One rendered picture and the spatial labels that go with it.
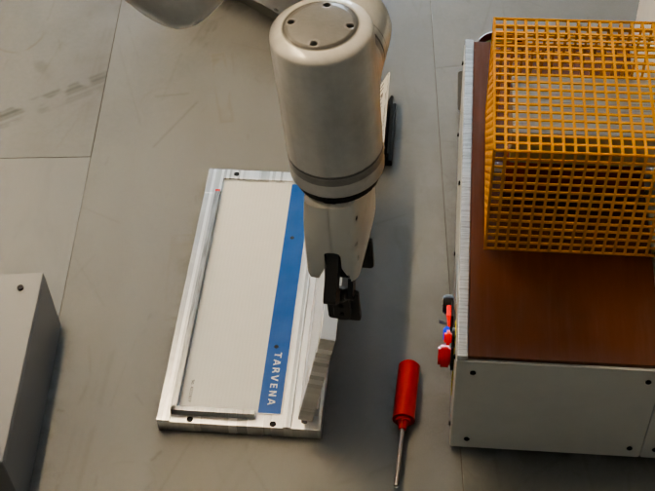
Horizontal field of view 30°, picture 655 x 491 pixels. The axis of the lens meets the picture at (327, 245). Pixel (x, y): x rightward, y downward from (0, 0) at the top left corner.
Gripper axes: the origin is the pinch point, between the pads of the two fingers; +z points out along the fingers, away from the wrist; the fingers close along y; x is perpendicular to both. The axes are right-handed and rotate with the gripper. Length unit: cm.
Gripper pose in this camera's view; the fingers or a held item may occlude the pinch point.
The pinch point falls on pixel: (351, 280)
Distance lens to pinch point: 119.8
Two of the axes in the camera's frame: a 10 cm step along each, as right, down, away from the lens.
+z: 0.9, 6.6, 7.5
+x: 9.7, 1.0, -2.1
